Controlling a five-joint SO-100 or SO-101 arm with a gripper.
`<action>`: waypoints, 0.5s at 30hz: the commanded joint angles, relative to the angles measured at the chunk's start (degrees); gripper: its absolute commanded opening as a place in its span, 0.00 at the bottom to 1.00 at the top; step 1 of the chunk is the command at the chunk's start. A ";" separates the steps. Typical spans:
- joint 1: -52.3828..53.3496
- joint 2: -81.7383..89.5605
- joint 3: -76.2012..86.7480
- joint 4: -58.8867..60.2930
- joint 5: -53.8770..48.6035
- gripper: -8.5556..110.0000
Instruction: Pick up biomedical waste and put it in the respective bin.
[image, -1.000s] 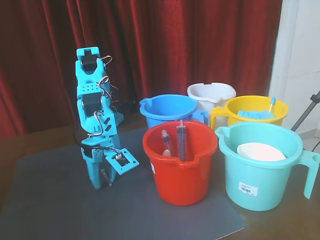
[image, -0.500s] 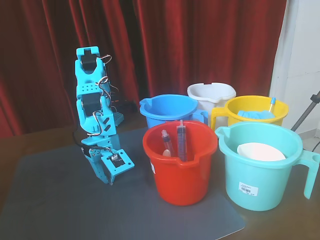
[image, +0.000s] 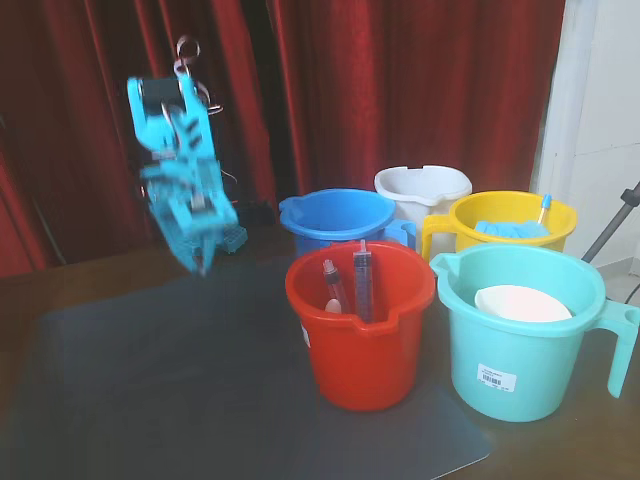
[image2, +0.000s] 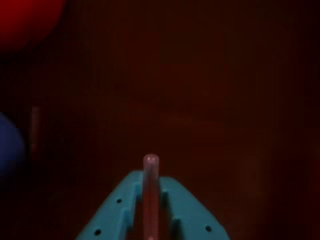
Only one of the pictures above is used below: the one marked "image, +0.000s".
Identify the red plastic bucket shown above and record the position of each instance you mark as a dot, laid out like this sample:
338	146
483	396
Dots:
360	360

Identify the white paper plate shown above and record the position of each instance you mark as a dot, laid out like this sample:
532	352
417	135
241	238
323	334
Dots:
520	302

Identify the grey mat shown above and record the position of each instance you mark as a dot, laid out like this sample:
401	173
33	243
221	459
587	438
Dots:
165	380

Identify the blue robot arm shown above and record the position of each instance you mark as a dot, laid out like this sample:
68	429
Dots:
150	130

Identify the blue cloth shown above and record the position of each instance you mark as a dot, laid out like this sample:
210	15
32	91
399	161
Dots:
505	229

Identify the grey tripod leg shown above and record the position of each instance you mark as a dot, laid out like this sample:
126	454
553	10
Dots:
610	222

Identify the red curtain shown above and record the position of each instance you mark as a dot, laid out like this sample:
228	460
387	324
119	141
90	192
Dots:
375	85

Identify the small white sticker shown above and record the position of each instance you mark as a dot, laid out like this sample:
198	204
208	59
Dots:
306	336

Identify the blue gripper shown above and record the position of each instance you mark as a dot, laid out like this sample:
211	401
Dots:
196	231

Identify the short syringe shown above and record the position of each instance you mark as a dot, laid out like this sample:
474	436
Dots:
334	285

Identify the long syringe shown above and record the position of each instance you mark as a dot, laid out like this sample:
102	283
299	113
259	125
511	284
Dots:
363	285

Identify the blue plastic bucket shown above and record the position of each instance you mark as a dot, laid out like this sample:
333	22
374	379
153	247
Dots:
310	235

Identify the dropper with blue cap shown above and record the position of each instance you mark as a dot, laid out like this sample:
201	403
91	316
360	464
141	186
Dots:
544	206

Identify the pale round item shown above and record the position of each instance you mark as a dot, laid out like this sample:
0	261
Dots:
333	306

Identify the teal plastic mug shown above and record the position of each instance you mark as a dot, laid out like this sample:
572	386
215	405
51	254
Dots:
500	360

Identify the white barcode label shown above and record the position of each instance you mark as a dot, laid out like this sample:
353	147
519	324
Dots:
496	376

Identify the yellow plastic mug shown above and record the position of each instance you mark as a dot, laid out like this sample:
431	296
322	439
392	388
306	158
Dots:
460	235

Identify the white plastic bucket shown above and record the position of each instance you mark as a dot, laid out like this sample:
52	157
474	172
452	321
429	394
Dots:
395	200

